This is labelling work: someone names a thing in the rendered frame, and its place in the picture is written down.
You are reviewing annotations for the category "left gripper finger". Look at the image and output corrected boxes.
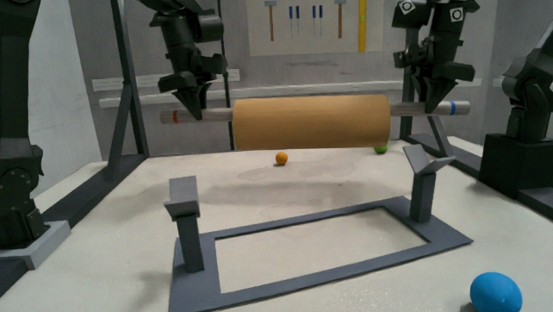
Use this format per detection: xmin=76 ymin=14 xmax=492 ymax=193
xmin=411 ymin=75 xmax=427 ymax=102
xmin=423 ymin=77 xmax=459 ymax=115

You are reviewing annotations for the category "grey rack with two cradles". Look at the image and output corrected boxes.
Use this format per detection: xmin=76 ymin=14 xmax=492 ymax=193
xmin=164 ymin=144 xmax=474 ymax=312

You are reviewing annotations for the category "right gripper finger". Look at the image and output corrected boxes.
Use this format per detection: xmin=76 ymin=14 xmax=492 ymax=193
xmin=199 ymin=83 xmax=212 ymax=109
xmin=171 ymin=85 xmax=202 ymax=121

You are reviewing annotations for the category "blue egg-shaped object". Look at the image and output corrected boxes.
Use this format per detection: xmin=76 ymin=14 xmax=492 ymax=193
xmin=469 ymin=271 xmax=523 ymax=312

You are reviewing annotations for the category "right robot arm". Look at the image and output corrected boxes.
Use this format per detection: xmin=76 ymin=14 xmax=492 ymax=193
xmin=0 ymin=0 xmax=228 ymax=250

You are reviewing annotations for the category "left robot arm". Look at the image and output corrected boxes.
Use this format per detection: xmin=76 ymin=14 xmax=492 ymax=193
xmin=391 ymin=0 xmax=553 ymax=144

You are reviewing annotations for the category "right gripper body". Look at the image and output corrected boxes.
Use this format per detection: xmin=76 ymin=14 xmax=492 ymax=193
xmin=158 ymin=42 xmax=217 ymax=93

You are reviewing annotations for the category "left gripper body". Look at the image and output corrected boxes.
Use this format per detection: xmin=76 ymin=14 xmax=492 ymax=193
xmin=405 ymin=31 xmax=475 ymax=82

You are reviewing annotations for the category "grey metal bar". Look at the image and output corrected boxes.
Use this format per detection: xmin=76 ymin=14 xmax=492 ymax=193
xmin=159 ymin=101 xmax=470 ymax=124

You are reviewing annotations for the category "tan cardboard tube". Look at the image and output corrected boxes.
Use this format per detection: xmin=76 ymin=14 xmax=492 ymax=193
xmin=233 ymin=95 xmax=391 ymax=151

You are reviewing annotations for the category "small green ball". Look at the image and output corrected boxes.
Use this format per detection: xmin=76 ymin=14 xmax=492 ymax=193
xmin=373 ymin=143 xmax=388 ymax=153

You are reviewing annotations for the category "orange ball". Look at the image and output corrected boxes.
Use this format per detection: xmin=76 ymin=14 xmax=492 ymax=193
xmin=275 ymin=152 xmax=288 ymax=165

